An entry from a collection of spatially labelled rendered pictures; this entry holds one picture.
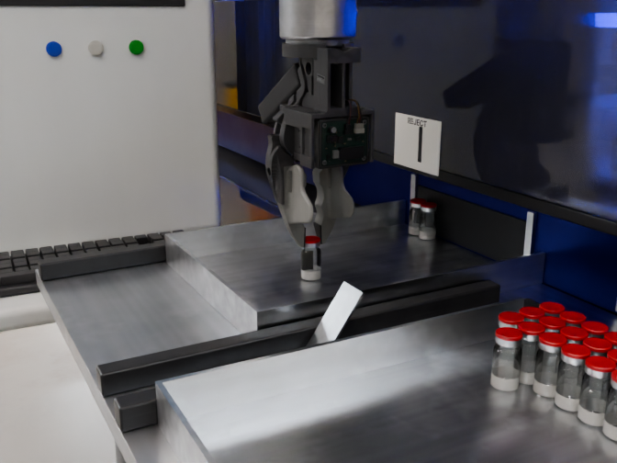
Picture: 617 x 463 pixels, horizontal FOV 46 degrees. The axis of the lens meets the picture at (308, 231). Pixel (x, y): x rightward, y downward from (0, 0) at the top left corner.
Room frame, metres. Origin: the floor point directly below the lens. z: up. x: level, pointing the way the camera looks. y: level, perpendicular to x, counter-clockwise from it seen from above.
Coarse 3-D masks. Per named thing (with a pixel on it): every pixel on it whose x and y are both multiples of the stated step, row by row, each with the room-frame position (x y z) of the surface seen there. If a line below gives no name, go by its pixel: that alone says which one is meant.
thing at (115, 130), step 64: (0, 0) 1.07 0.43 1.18; (64, 0) 1.10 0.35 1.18; (128, 0) 1.14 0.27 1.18; (192, 0) 1.19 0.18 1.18; (0, 64) 1.07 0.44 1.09; (64, 64) 1.10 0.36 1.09; (128, 64) 1.14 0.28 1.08; (192, 64) 1.19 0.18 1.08; (0, 128) 1.06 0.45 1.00; (64, 128) 1.10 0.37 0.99; (128, 128) 1.14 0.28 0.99; (192, 128) 1.18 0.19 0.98; (0, 192) 1.06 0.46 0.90; (64, 192) 1.10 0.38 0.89; (128, 192) 1.14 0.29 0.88; (192, 192) 1.18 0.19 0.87
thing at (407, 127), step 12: (396, 120) 0.86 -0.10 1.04; (408, 120) 0.83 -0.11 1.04; (420, 120) 0.81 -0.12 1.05; (432, 120) 0.79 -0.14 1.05; (396, 132) 0.85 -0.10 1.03; (408, 132) 0.83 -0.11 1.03; (432, 132) 0.79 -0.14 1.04; (396, 144) 0.85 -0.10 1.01; (408, 144) 0.83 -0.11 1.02; (432, 144) 0.79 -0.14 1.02; (396, 156) 0.85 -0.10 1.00; (408, 156) 0.83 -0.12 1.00; (432, 156) 0.79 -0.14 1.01; (420, 168) 0.81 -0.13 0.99; (432, 168) 0.79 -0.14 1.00
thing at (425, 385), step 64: (448, 320) 0.57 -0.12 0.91; (192, 384) 0.47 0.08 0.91; (256, 384) 0.49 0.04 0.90; (320, 384) 0.52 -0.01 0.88; (384, 384) 0.52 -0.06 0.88; (448, 384) 0.52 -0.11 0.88; (192, 448) 0.39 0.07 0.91; (256, 448) 0.43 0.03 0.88; (320, 448) 0.43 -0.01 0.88; (384, 448) 0.43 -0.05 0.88; (448, 448) 0.43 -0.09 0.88; (512, 448) 0.43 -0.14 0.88; (576, 448) 0.43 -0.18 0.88
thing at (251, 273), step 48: (192, 240) 0.82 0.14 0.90; (240, 240) 0.85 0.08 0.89; (288, 240) 0.88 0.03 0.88; (336, 240) 0.89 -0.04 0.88; (384, 240) 0.89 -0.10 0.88; (432, 240) 0.89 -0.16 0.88; (240, 288) 0.72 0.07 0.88; (288, 288) 0.72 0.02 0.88; (336, 288) 0.72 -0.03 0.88; (384, 288) 0.65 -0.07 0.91; (432, 288) 0.67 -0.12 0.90
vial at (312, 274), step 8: (304, 248) 0.75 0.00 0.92; (312, 248) 0.75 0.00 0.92; (304, 256) 0.75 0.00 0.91; (312, 256) 0.74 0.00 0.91; (320, 256) 0.75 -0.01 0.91; (304, 264) 0.75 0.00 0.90; (312, 264) 0.74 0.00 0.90; (320, 264) 0.75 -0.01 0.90; (304, 272) 0.75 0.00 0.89; (312, 272) 0.74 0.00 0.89; (320, 272) 0.75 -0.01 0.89; (312, 280) 0.74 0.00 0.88
